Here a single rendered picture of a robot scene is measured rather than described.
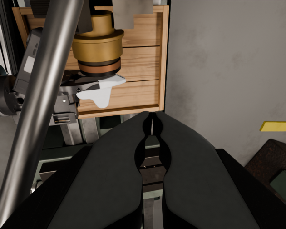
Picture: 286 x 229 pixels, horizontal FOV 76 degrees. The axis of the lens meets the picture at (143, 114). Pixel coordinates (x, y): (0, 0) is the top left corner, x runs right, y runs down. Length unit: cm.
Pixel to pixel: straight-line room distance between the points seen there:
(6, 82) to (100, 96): 15
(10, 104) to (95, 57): 17
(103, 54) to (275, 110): 224
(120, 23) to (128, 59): 24
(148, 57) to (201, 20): 107
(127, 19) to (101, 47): 6
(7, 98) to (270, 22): 185
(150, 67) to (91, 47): 29
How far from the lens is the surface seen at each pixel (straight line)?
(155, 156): 64
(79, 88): 33
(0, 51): 134
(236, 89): 195
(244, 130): 232
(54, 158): 69
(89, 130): 67
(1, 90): 37
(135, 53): 55
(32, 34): 34
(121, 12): 32
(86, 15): 29
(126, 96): 59
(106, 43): 30
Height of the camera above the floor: 142
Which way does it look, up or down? 58 degrees down
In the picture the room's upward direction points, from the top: 159 degrees clockwise
